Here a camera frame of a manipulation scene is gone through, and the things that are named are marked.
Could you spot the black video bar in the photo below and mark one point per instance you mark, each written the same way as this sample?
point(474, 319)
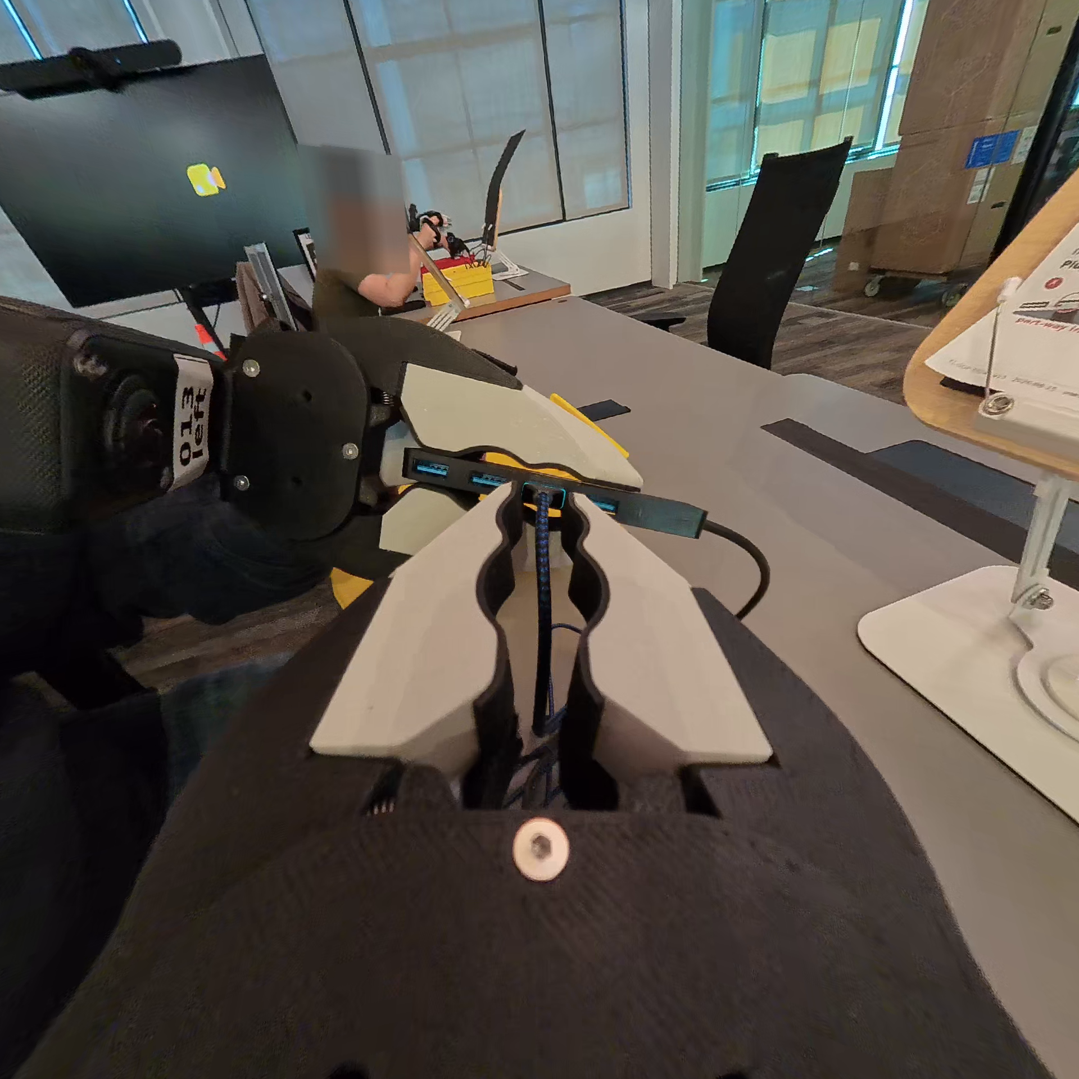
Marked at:
point(85, 68)

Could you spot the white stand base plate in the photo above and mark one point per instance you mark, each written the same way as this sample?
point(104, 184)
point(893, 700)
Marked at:
point(961, 675)

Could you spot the person's left forearm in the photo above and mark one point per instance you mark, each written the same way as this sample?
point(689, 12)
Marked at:
point(186, 565)

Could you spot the printed instruction sheet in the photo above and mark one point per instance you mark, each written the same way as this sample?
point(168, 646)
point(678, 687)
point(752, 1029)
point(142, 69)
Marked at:
point(1029, 346)

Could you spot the small black table strip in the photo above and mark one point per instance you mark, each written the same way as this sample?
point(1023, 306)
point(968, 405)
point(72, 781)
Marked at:
point(607, 410)

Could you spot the yellow plastic bin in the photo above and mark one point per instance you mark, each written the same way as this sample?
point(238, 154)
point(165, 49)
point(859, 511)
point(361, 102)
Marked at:
point(464, 284)
point(582, 422)

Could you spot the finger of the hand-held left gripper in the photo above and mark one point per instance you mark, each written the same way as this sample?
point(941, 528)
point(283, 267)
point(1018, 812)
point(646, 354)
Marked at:
point(489, 413)
point(418, 523)

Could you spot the black office chair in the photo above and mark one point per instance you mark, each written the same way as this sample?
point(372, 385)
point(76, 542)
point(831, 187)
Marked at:
point(776, 253)

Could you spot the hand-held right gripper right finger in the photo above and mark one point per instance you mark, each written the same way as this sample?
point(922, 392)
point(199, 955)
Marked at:
point(675, 675)

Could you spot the black wall screen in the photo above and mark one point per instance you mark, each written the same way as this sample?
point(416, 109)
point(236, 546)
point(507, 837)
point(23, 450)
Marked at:
point(118, 186)

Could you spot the black usb hub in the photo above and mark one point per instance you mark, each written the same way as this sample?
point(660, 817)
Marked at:
point(666, 515)

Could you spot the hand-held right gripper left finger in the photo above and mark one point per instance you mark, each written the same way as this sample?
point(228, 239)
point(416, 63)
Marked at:
point(413, 675)

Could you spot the wooden desk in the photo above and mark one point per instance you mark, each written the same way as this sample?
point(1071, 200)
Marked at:
point(506, 300)

